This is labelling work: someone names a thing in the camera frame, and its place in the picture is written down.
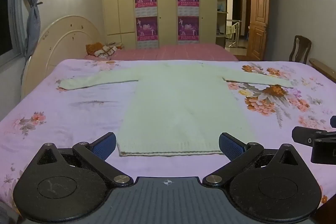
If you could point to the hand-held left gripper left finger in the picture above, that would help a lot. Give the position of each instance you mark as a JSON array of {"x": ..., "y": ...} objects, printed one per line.
[{"x": 104, "y": 146}]

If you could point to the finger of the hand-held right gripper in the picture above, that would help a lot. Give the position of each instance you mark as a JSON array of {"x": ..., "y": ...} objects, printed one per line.
[
  {"x": 324, "y": 150},
  {"x": 302, "y": 134}
]

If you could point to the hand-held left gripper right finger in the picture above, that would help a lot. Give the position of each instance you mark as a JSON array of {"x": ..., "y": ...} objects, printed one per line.
[{"x": 231, "y": 146}]

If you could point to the white knit sweater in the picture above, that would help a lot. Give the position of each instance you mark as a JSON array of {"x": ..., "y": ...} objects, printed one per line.
[{"x": 181, "y": 108}]

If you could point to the floral lilac bed sheet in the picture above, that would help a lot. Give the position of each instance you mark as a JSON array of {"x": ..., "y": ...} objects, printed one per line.
[{"x": 78, "y": 113}]

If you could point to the wooden bed footboard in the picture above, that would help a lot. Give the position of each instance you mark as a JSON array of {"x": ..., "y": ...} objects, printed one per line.
[{"x": 323, "y": 65}]

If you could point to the dark wooden chair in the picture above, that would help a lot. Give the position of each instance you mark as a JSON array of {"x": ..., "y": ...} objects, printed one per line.
[{"x": 300, "y": 49}]

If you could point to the orange patterned pillow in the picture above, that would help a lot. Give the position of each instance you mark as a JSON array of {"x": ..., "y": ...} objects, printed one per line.
[{"x": 101, "y": 50}]

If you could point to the pink striped bed cover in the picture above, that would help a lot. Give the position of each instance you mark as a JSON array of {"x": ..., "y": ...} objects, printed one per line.
[{"x": 178, "y": 53}]

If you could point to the cream round headboard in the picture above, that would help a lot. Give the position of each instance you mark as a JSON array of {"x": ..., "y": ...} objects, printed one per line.
[{"x": 60, "y": 48}]

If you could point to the brown wooden door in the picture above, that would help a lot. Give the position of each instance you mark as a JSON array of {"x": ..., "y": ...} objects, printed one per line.
[{"x": 258, "y": 22}]

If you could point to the corner shelf unit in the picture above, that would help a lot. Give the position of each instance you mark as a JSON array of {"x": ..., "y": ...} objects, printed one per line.
[{"x": 221, "y": 11}]

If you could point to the grey blue curtain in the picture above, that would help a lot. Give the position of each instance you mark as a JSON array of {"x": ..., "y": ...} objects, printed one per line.
[{"x": 32, "y": 3}]

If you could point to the window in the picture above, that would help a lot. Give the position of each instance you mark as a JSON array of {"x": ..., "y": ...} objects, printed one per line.
[{"x": 8, "y": 11}]

